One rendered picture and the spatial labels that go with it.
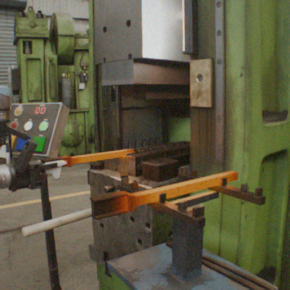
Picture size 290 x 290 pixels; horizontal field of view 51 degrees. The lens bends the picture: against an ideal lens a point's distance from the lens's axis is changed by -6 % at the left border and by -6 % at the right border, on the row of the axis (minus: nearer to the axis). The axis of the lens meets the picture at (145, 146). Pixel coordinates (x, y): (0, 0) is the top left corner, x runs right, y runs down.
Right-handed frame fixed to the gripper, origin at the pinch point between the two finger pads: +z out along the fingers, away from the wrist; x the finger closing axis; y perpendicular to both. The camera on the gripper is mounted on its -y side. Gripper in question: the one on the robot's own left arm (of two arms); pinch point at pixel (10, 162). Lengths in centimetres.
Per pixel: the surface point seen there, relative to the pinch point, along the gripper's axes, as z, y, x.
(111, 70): -40, -45, 25
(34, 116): -19.8, -12.3, -13.1
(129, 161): -4, -49, 34
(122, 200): -7, -33, 88
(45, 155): -2.5, -16.7, 3.1
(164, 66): -41, -66, 30
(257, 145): -12, -87, 64
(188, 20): -56, -68, 49
